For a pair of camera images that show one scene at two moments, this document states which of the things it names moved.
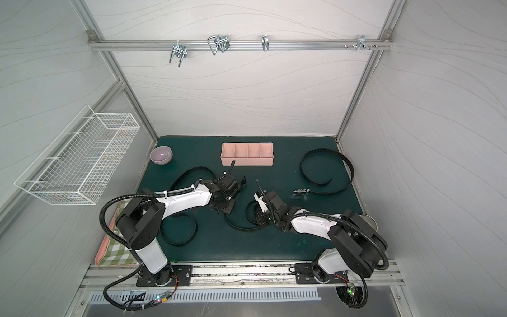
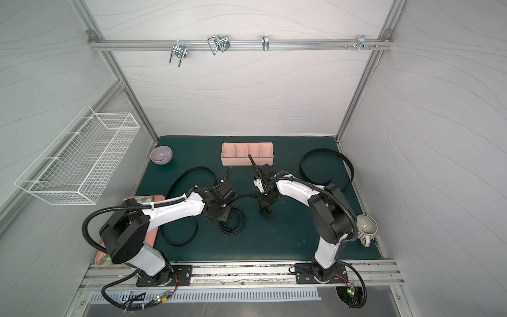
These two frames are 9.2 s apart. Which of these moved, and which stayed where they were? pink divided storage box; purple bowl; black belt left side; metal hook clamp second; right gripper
Moved: right gripper
Stayed: metal hook clamp second; purple bowl; black belt left side; pink divided storage box
